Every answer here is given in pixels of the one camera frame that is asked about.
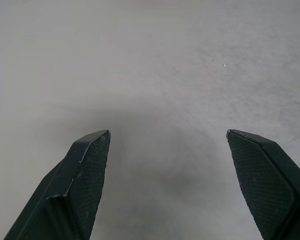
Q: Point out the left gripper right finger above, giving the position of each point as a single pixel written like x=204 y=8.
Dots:
x=267 y=190

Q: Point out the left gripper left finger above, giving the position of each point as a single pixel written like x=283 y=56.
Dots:
x=82 y=190

